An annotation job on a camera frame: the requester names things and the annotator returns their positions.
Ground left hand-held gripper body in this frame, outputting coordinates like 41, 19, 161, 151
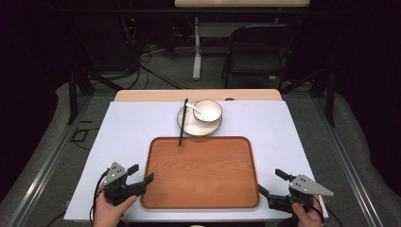
103, 161, 148, 207

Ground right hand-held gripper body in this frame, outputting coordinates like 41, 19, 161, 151
267, 172, 335, 214

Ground person's left hand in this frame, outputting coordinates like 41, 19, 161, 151
93, 185, 138, 227

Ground person's right hand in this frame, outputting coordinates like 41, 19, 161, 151
290, 195, 325, 227

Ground white table sheet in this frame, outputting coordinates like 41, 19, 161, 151
63, 100, 330, 222

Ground brown wooden tray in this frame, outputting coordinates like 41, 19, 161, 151
140, 135, 261, 210

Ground black chopsticks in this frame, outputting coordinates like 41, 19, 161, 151
178, 97, 189, 148

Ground white plate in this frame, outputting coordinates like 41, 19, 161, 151
176, 103, 223, 137

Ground white spoon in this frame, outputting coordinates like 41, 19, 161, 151
184, 101, 202, 116

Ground black metal stand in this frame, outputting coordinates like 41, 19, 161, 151
279, 61, 337, 129
66, 65, 125, 126

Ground white bowl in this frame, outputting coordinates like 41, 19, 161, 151
192, 99, 223, 124

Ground black folding chair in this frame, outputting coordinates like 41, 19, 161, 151
220, 23, 301, 91

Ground white metal table leg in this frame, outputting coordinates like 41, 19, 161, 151
192, 16, 203, 81

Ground light wooden table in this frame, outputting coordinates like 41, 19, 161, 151
173, 0, 312, 9

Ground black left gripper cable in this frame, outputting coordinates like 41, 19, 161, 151
89, 169, 110, 225

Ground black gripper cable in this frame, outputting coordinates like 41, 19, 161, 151
89, 169, 110, 225
311, 195, 345, 227

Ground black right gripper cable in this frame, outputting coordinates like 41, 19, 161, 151
311, 195, 345, 227

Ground aluminium floor rail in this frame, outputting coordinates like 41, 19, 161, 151
7, 94, 93, 227
314, 96, 385, 227

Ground bundle of floor cables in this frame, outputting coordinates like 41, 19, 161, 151
121, 18, 190, 91

